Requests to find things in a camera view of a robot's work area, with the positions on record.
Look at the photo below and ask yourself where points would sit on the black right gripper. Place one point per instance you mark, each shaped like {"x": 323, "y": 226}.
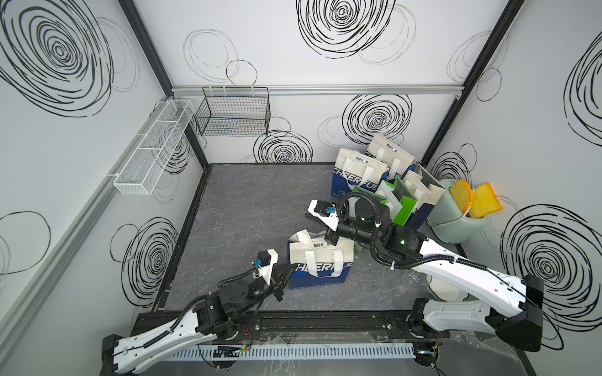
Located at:
{"x": 330, "y": 236}

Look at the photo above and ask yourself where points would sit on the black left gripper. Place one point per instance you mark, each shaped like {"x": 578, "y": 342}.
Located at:
{"x": 278, "y": 283}

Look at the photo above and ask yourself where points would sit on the blue beige bag first row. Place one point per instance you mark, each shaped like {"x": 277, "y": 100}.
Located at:
{"x": 318, "y": 262}

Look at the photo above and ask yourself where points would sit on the green white bag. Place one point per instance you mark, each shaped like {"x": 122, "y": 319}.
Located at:
{"x": 376, "y": 198}
{"x": 400, "y": 200}

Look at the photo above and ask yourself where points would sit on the blue beige takeout bag front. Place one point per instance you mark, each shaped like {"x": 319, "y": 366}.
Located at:
{"x": 426, "y": 189}

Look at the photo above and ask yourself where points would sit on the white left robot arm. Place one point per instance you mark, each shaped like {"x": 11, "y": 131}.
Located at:
{"x": 135, "y": 354}

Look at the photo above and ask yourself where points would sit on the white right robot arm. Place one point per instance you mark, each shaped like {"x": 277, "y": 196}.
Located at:
{"x": 503, "y": 305}

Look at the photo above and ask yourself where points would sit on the blue beige bag back row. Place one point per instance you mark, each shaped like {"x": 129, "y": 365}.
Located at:
{"x": 389, "y": 153}

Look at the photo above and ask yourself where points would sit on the white scalloped plate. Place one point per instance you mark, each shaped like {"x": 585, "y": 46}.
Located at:
{"x": 445, "y": 292}

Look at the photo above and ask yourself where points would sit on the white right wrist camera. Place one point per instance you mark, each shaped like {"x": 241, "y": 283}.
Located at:
{"x": 324, "y": 212}

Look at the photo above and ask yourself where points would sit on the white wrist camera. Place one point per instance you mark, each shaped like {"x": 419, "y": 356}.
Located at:
{"x": 324, "y": 212}
{"x": 264, "y": 264}

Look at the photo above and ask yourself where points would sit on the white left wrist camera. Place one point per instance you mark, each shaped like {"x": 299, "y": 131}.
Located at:
{"x": 264, "y": 264}

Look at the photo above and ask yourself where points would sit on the grey slotted cable duct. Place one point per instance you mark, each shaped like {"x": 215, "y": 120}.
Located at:
{"x": 345, "y": 351}

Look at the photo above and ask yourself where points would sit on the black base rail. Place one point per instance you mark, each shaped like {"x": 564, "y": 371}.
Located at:
{"x": 395, "y": 324}

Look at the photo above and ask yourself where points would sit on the black wire basket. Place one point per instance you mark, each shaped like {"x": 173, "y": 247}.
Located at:
{"x": 233, "y": 111}

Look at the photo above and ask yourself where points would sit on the white wire shelf basket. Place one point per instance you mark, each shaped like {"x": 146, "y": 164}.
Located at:
{"x": 159, "y": 140}

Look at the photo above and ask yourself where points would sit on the aluminium wall rail back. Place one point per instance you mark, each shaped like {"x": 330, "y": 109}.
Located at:
{"x": 317, "y": 90}

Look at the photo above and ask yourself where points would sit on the aluminium wall rail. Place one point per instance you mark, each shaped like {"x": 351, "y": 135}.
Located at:
{"x": 317, "y": 90}
{"x": 18, "y": 319}

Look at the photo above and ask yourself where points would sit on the aluminium wall rail left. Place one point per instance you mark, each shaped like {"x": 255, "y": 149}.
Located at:
{"x": 18, "y": 319}

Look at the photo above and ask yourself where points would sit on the black corner frame post left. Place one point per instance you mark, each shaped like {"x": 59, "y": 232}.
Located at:
{"x": 142, "y": 35}

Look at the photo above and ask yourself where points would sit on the black corner frame post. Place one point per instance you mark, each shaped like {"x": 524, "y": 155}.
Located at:
{"x": 495, "y": 38}
{"x": 142, "y": 35}

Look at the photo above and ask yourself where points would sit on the black corner frame post right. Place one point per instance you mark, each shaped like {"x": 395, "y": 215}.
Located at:
{"x": 495, "y": 38}

